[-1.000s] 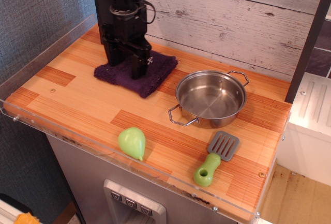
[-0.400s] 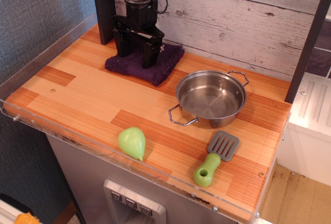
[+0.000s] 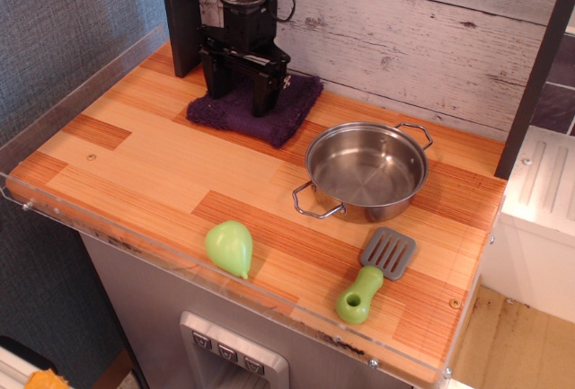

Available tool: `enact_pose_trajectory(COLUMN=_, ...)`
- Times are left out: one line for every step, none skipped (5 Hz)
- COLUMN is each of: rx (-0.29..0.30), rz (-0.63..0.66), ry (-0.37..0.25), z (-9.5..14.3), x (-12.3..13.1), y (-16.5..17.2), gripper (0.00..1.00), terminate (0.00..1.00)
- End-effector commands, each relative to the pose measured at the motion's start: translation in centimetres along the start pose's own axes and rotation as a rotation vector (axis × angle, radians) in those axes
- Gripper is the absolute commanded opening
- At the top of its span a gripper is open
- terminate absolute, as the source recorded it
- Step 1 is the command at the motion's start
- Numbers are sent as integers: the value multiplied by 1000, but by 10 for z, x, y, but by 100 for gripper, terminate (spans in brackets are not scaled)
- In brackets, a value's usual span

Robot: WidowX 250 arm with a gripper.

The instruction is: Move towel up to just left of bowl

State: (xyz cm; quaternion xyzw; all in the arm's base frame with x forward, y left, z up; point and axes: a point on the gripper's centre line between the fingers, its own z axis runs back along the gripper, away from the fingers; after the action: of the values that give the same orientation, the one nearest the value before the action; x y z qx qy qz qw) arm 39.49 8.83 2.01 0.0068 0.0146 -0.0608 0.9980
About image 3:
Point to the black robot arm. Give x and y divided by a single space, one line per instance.
244 44

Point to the stainless steel pot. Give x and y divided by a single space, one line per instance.
364 172

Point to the white cabinet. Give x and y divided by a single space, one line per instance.
530 257

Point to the green handled grey spatula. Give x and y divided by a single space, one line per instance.
386 256

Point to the green plastic pear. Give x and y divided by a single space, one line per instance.
229 246

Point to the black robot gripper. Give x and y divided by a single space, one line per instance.
245 43

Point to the clear acrylic table guard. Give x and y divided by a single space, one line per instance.
128 168

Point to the dark left shelf post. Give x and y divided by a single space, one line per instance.
184 20

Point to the purple towel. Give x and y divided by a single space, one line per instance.
234 110

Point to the dark right shelf post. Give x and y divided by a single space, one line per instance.
549 47

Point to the dark shelf post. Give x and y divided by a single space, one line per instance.
549 47
184 20

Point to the silver toy fridge dispenser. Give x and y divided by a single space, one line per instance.
220 358

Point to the yellow object at corner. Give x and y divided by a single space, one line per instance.
46 379

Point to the grey toy fridge cabinet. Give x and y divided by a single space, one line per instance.
149 301

